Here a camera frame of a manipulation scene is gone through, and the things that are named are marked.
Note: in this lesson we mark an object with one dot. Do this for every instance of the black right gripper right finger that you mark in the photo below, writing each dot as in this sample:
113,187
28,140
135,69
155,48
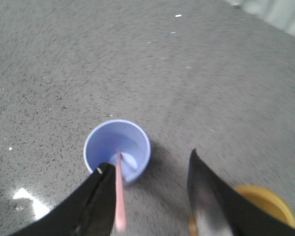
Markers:
218,210

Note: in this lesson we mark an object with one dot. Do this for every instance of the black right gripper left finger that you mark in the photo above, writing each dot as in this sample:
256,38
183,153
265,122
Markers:
88,211

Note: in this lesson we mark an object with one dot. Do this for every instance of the grey white curtain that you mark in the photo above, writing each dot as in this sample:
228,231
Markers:
278,13

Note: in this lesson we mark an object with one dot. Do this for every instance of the bamboo cylindrical holder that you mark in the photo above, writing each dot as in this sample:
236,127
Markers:
266,200

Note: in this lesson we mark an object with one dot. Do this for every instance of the blue plastic cup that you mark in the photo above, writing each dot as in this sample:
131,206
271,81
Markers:
118,136

